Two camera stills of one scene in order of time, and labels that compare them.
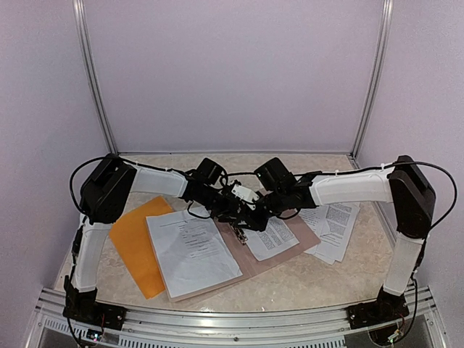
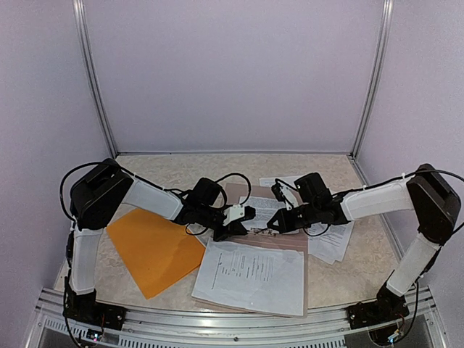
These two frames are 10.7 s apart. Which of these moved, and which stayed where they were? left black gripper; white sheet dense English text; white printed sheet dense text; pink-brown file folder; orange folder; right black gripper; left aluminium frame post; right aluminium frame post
Moved: pink-brown file folder; left black gripper; right black gripper; white sheet dense English text
Stayed: orange folder; left aluminium frame post; right aluminium frame post; white printed sheet dense text
